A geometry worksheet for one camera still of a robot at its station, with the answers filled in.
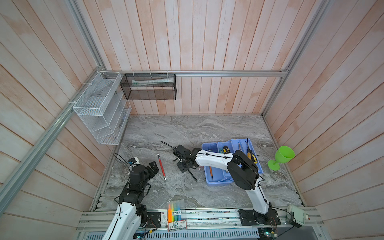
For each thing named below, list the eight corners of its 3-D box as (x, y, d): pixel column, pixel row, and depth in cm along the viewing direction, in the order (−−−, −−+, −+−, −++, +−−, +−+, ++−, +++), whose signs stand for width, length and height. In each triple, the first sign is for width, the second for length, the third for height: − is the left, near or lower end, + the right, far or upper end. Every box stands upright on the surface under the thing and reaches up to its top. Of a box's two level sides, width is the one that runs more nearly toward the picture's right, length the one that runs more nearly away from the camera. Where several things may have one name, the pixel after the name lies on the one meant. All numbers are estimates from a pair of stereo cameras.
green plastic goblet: (268, 170, 93) (281, 157, 80) (264, 159, 98) (276, 145, 85) (281, 170, 93) (296, 157, 80) (276, 159, 98) (290, 145, 85)
